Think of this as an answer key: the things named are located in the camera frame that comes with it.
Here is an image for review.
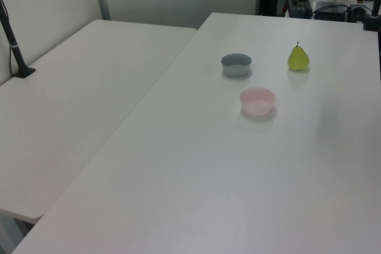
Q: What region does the green pear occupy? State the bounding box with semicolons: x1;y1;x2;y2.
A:
287;41;311;71

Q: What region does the pink bowl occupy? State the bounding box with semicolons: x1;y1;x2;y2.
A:
239;87;277;116

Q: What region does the black camera stand pole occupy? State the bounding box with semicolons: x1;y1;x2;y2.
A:
0;0;37;80

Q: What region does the black clamp camera stand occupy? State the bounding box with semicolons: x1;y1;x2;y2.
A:
361;0;381;32

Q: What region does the green black device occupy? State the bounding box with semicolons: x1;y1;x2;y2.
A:
285;0;313;19

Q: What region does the black equipment box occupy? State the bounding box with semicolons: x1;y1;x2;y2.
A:
311;0;349;22

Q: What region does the gray bowl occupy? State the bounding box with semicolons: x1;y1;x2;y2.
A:
220;53;252;77

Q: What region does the white side table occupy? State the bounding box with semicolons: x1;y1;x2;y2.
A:
0;19;199;224

